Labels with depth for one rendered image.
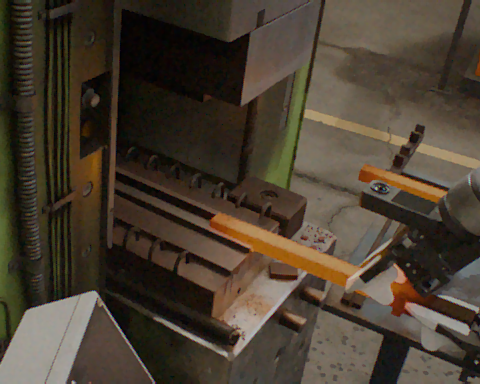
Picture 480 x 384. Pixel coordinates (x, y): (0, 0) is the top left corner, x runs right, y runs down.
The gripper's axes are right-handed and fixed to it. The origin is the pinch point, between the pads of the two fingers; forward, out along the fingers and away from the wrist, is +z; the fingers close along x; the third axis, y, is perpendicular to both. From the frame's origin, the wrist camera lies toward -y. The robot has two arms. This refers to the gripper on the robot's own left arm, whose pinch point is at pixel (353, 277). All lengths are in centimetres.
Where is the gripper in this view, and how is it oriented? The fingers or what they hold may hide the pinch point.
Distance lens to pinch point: 107.3
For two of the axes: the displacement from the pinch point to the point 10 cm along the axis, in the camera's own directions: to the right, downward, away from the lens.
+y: 6.9, 7.2, -0.7
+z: -5.0, 5.4, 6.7
